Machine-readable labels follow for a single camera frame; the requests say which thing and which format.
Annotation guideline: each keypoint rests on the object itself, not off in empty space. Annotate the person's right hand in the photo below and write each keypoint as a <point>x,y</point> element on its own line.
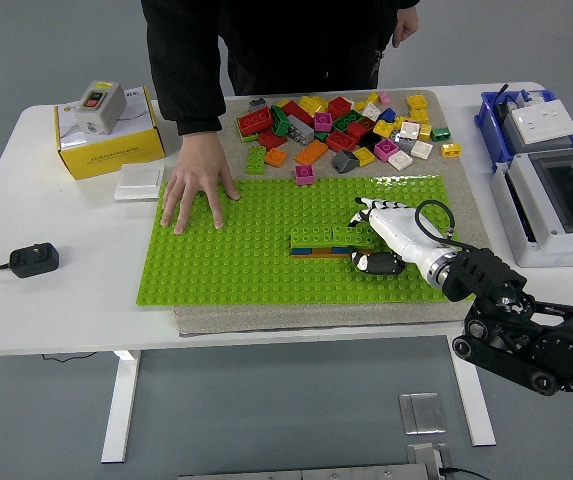
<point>198,170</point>

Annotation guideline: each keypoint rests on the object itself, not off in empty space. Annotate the person's left hand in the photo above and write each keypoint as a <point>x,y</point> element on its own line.
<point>406,26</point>

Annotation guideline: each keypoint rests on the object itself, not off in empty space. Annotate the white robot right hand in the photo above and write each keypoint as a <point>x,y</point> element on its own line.
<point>401,232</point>

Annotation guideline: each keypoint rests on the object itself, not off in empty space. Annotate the green studded baseplate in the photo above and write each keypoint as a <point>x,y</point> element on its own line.
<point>266,215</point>

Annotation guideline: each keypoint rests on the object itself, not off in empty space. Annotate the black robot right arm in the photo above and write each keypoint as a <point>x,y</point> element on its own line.
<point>481,272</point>

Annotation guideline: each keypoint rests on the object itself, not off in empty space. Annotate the person's right forearm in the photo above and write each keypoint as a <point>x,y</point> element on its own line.
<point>193,100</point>

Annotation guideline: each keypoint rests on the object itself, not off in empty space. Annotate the brown two-by-two brick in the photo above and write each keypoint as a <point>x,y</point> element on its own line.
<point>324,250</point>
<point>363,248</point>

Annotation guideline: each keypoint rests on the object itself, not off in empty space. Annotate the green flat brick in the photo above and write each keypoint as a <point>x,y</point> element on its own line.
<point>248,137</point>

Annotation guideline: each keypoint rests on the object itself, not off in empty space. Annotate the blue two-by-two brick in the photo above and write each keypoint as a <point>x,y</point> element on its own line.
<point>342,249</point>
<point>302,251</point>

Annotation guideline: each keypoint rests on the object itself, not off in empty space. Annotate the white two-by-two brick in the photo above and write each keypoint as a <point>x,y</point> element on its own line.
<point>400,160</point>
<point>409,130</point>
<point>421,149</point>
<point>371,111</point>

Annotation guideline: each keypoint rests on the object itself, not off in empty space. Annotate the pink small brick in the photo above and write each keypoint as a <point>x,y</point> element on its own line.
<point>384,97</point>

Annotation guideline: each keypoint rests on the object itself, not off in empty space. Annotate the red two-by-four brick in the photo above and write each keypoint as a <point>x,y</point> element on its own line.
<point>255,120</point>

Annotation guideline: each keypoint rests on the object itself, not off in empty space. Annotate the yellow two-by-two brick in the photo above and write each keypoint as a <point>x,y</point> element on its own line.
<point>383,128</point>
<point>416,101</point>
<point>420,116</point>
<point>365,156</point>

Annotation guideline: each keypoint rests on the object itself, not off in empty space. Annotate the orange two-by-two brick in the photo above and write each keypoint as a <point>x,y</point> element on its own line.
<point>276,157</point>

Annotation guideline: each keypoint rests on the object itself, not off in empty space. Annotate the yellow small brick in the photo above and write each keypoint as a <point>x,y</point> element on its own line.
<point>372,98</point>
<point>360,106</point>
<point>451,149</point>

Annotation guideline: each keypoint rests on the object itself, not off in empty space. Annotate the orange flat plate brick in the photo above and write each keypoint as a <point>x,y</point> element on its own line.
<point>323,255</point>

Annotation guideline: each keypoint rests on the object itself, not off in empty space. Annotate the pink two-by-two brick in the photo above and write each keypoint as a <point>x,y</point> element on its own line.
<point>304,174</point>
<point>386,149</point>
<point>323,121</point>

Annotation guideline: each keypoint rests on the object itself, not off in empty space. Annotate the dark grey small brick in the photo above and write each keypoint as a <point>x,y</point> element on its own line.
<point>258,104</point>

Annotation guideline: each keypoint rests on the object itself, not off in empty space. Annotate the grey slope brick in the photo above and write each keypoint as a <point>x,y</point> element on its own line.
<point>345,161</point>

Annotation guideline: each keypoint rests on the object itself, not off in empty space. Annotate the dark green brick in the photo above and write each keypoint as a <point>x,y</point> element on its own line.
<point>280,121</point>

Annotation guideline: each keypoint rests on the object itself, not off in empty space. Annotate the black brick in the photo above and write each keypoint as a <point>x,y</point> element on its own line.
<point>370,140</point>

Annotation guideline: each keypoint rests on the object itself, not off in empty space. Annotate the red two-by-two brick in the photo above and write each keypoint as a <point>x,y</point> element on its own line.
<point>340,106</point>

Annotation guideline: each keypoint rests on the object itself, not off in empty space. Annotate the green small brick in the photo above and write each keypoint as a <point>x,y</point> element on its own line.
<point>440,133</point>

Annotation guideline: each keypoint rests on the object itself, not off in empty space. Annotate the grey two-by-four brick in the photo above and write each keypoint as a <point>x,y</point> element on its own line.
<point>300,131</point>

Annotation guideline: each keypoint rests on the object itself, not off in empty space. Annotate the red two-by-three brick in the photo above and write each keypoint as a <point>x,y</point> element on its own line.
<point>341,141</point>

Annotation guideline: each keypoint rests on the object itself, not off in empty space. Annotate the red long brick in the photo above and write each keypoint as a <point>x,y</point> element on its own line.
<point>297,112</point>

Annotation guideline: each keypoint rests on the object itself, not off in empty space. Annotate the orange two-by-four brick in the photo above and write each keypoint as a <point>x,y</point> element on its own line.
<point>312,151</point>

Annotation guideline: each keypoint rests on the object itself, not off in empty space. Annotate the grey-brown mat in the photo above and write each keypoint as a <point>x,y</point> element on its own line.
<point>466,200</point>

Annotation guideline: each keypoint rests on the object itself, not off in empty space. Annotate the yellow cardboard box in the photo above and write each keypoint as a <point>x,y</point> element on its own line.
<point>111,155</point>

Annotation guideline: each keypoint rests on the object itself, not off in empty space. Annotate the person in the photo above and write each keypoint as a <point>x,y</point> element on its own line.
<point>291,40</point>

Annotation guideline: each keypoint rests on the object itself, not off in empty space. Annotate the blue plastic bin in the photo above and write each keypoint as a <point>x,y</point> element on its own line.
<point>491,125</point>

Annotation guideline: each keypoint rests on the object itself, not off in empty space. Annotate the white power socket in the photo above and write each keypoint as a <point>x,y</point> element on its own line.
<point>543,121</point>

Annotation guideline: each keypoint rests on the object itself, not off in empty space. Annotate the large metal floor plate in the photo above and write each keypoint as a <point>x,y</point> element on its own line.
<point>421,412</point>

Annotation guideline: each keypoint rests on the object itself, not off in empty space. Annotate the white table leg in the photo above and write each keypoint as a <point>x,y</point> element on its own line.
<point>121,405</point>
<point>471,400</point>

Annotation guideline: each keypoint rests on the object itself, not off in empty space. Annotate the black power adapter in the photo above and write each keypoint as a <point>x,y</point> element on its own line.
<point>34,260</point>

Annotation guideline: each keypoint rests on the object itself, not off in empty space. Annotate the long metal bar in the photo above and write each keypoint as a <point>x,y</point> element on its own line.
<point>306,474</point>

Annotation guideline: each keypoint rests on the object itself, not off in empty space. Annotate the white wall switch plate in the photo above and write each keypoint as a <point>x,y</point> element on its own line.
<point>138,182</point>

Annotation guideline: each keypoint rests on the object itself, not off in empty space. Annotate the grey push-button switch box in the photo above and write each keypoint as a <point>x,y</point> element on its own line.
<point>100,107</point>

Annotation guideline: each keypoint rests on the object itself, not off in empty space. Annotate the grey electrical enclosure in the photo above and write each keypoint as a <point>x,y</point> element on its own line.
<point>531,200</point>

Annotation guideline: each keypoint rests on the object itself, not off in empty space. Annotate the metal floor bracket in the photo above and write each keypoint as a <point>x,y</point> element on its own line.
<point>427,457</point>

